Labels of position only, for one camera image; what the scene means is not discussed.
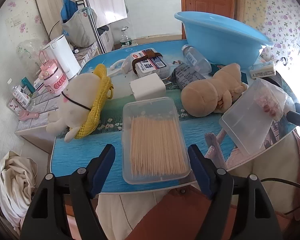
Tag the green label water bottle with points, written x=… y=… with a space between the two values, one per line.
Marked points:
x=125 y=41

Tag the white electric kettle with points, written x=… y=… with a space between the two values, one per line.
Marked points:
x=65 y=55

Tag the white crumpled cloth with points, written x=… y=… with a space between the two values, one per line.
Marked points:
x=12 y=185

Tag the blue folded umbrella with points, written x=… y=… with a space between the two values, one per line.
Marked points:
x=65 y=5

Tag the person's cream jacket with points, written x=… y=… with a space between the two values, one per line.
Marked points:
x=117 y=212

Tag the small labelled clear bottle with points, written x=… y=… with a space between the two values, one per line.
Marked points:
x=21 y=97

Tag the pink thermos jug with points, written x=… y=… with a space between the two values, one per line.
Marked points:
x=55 y=82

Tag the dark snack packet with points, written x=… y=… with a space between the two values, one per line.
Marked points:
x=187 y=76

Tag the grey tote bag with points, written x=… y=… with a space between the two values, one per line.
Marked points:
x=80 y=30

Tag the blue plastic basin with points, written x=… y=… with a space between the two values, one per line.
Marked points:
x=222 y=42

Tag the landscape printed desktop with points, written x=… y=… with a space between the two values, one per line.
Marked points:
x=197 y=125

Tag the teal capped bottle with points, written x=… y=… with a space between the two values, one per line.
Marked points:
x=27 y=85

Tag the metal rack pole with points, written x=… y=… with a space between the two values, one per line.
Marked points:
x=96 y=35

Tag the white plush rabbit yellow hat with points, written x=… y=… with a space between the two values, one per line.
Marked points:
x=77 y=97

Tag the translucent plastic lid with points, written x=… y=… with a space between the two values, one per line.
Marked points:
x=245 y=120

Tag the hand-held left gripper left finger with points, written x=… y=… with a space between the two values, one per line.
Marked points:
x=102 y=170

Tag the brown wooden door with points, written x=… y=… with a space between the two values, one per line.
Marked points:
x=207 y=0

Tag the dark cloth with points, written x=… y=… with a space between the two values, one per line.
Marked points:
x=103 y=29

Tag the tile patterned side cabinet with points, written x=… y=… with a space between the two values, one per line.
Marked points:
x=45 y=102

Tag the clear plastic bottle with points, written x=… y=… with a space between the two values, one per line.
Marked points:
x=196 y=58

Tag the white printed carton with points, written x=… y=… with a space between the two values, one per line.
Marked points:
x=262 y=71

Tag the brown plush bear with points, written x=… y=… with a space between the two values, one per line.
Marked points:
x=202 y=97

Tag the white square box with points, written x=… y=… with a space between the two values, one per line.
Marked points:
x=147 y=87

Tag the white plastic holder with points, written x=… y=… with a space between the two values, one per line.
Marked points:
x=125 y=66

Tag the crumpled clear plastic bag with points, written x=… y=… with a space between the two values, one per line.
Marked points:
x=27 y=52

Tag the person's orange sweater body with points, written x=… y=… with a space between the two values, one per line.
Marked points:
x=175 y=217

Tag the white wall switch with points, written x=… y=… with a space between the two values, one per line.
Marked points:
x=16 y=21

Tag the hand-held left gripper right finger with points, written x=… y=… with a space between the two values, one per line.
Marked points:
x=201 y=172

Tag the white striped small box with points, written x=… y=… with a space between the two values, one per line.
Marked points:
x=38 y=85

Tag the clear toothpick box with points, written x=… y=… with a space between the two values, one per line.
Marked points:
x=155 y=140

